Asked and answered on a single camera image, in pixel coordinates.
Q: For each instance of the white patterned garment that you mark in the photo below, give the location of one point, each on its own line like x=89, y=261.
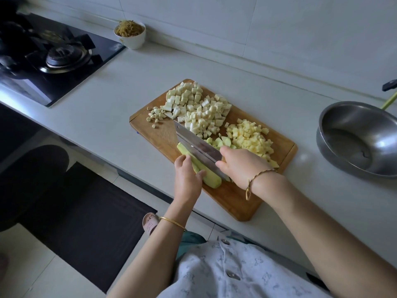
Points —
x=242, y=270

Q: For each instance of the person's left hand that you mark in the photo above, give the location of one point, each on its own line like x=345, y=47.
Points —
x=187, y=186

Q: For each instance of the person's right forearm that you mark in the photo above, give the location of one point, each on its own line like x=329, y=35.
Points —
x=329, y=232

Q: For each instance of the black gas stove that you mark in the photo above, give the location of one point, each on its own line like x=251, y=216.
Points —
x=37, y=77

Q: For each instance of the black floor mat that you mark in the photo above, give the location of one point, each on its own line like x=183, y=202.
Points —
x=87, y=226

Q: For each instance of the dark green trousers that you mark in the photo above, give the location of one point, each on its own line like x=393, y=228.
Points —
x=189, y=240

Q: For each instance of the gold bangle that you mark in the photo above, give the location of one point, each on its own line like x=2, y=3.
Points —
x=173, y=222

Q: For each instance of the pile of white diced vegetable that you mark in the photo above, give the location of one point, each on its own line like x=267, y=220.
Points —
x=211, y=114

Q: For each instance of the person's right hand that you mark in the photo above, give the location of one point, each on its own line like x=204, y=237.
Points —
x=242, y=167

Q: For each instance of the person's left foot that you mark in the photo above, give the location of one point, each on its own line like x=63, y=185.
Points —
x=150, y=222

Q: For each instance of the person's left forearm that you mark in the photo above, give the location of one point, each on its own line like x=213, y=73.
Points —
x=152, y=257

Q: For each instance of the green cucumber half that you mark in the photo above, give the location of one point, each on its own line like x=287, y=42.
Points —
x=211, y=177

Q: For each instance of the deep stainless steel bowl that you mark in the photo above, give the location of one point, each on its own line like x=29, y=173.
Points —
x=366, y=136

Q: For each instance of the peeled yellow potato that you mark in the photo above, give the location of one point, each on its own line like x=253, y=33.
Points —
x=254, y=138

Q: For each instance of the white bowl of noodles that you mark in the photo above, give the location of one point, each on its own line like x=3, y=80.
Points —
x=130, y=37

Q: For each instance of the wooden cutting board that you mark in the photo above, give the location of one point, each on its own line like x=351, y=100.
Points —
x=161, y=139

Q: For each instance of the pile of garlic cloves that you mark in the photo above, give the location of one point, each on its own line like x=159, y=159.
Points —
x=156, y=116

